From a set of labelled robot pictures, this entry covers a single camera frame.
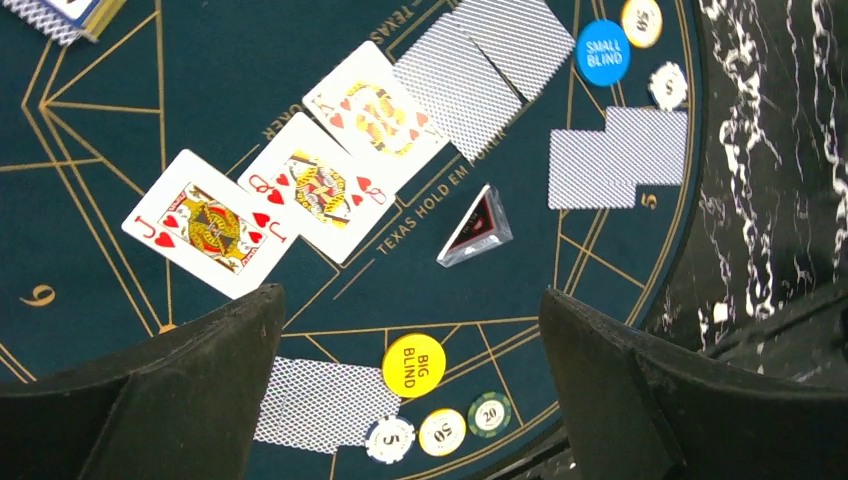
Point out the yellow chip mat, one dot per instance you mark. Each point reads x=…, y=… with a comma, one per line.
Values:
x=642, y=22
x=442, y=432

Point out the king of hearts card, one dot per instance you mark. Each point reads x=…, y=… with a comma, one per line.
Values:
x=375, y=118

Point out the green chip mat bottom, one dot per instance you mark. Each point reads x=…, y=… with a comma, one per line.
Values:
x=489, y=414

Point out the white chip mat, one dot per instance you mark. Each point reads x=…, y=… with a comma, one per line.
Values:
x=389, y=439
x=668, y=86

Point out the yellow chip mat bottom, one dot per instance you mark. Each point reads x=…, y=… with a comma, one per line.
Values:
x=442, y=432

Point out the face down community card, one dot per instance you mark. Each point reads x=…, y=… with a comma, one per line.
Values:
x=455, y=83
x=523, y=38

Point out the blue dealer button disc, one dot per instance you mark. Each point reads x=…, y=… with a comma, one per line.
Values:
x=602, y=53

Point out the queen of hearts card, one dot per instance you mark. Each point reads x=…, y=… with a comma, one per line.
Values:
x=314, y=182

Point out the jack of hearts card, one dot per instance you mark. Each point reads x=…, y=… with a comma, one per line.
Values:
x=199, y=219

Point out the round dark blue poker mat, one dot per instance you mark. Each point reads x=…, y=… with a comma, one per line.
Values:
x=86, y=130

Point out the white chip mat bottom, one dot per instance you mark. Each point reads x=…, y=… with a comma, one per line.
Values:
x=389, y=439

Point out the yellow dealer button disc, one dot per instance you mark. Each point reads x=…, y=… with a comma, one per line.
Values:
x=413, y=365

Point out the blue backed card mat bottom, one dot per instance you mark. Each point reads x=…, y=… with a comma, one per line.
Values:
x=320, y=406

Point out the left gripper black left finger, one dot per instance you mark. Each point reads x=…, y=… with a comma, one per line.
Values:
x=183, y=405

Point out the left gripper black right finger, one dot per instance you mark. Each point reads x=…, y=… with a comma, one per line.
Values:
x=635, y=406

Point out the playing card deck box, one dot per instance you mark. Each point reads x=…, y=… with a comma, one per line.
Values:
x=66, y=21

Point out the blue backed card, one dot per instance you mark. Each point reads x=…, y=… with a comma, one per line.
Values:
x=583, y=172

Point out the red card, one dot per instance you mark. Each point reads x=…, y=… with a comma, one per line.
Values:
x=483, y=228

